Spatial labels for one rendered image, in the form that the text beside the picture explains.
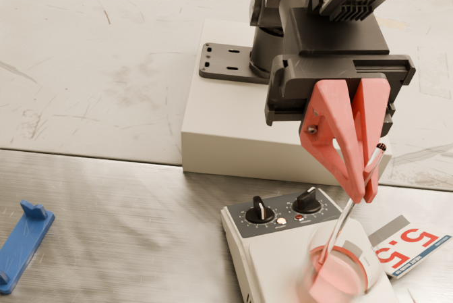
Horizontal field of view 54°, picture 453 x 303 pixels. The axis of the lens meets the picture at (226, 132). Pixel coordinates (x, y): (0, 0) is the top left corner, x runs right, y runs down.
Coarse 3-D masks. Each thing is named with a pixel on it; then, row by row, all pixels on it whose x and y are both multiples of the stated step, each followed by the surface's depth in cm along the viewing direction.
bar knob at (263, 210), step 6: (258, 198) 50; (258, 204) 49; (252, 210) 51; (258, 210) 48; (264, 210) 48; (270, 210) 50; (246, 216) 50; (252, 216) 49; (258, 216) 48; (264, 216) 48; (270, 216) 49; (252, 222) 49; (258, 222) 48; (264, 222) 48
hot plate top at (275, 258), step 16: (256, 240) 44; (272, 240) 44; (288, 240) 44; (304, 240) 44; (256, 256) 42; (272, 256) 43; (288, 256) 43; (256, 272) 42; (272, 272) 42; (288, 272) 42; (272, 288) 41; (288, 288) 41; (384, 288) 41
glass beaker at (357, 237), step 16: (320, 224) 36; (352, 224) 37; (320, 240) 39; (336, 240) 39; (352, 240) 38; (368, 240) 37; (304, 256) 36; (368, 256) 37; (384, 256) 35; (304, 272) 36; (368, 272) 38; (384, 272) 34; (304, 288) 37; (320, 288) 34; (336, 288) 33; (368, 288) 33
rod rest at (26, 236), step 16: (32, 208) 51; (16, 224) 52; (32, 224) 52; (48, 224) 52; (16, 240) 51; (32, 240) 51; (0, 256) 49; (16, 256) 49; (0, 272) 46; (16, 272) 48; (0, 288) 47
